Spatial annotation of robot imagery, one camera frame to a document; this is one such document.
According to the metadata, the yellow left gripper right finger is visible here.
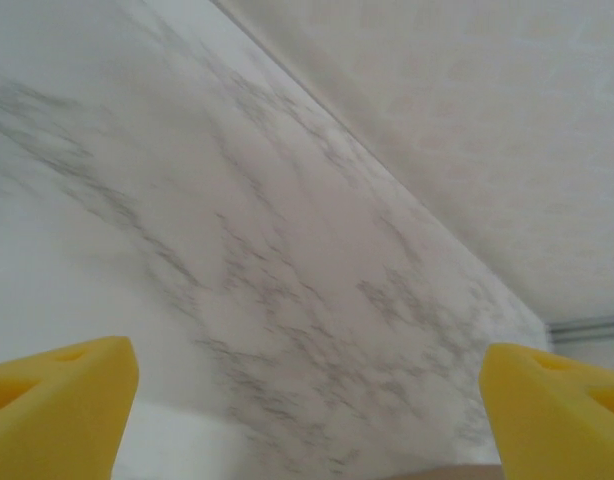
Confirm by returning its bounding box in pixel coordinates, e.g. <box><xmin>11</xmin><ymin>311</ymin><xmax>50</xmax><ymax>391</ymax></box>
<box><xmin>478</xmin><ymin>342</ymin><xmax>614</xmax><ymax>480</ymax></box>

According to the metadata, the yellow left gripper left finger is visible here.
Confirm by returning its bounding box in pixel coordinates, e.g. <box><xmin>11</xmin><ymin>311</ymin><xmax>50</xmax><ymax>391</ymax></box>
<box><xmin>0</xmin><ymin>335</ymin><xmax>140</xmax><ymax>480</ymax></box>

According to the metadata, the aluminium side rail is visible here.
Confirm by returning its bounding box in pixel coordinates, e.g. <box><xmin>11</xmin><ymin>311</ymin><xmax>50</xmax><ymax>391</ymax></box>
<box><xmin>545</xmin><ymin>313</ymin><xmax>614</xmax><ymax>345</ymax></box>

